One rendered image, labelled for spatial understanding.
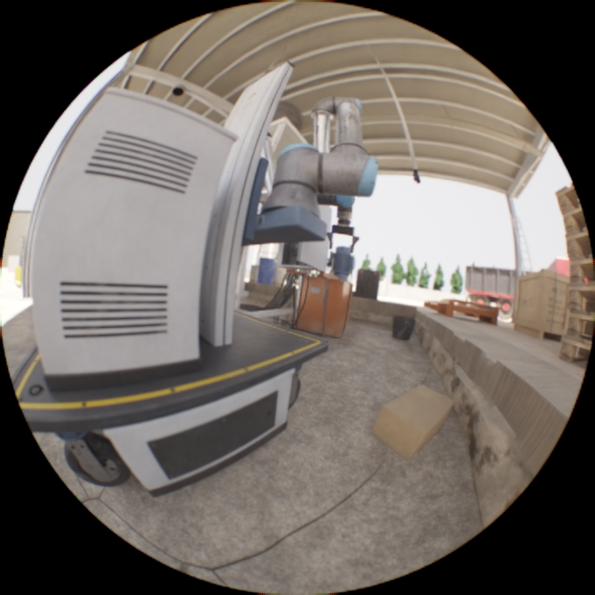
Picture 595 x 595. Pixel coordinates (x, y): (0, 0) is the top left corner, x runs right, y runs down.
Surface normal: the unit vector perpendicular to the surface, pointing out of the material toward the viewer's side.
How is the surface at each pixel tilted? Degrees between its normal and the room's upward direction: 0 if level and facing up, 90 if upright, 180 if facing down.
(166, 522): 0
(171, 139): 90
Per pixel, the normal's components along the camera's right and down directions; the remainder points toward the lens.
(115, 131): 0.80, 0.15
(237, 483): 0.12, -0.99
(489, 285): -0.88, -0.07
